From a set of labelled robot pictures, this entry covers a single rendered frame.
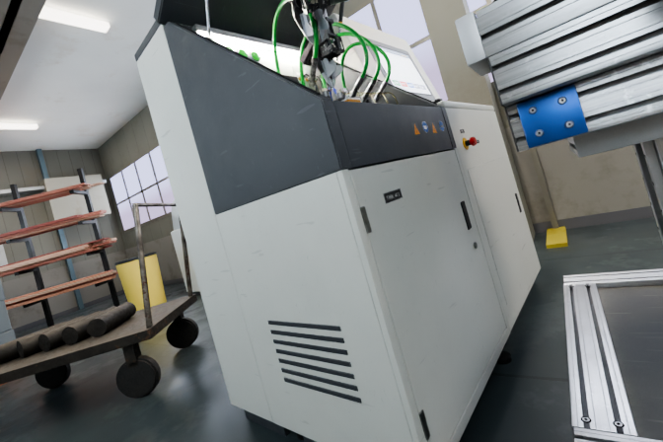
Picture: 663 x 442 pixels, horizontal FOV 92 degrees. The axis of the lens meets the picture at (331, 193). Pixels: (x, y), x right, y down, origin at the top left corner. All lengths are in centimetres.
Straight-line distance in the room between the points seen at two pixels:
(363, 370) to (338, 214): 38
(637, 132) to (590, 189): 230
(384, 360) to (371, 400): 13
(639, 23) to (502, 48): 18
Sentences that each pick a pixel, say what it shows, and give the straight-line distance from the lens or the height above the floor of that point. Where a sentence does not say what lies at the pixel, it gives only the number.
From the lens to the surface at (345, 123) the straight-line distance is 76.
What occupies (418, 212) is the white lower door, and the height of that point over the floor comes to 63.
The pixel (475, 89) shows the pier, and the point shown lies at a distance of 286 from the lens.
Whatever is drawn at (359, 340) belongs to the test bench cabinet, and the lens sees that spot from 83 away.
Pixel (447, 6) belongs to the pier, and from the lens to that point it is 306.
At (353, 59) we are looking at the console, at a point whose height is 131.
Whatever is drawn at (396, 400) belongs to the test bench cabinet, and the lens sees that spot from 86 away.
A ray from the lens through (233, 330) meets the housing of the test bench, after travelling 129.
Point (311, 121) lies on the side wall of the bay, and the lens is 75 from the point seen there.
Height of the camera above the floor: 74
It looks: 1 degrees up
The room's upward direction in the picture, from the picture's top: 16 degrees counter-clockwise
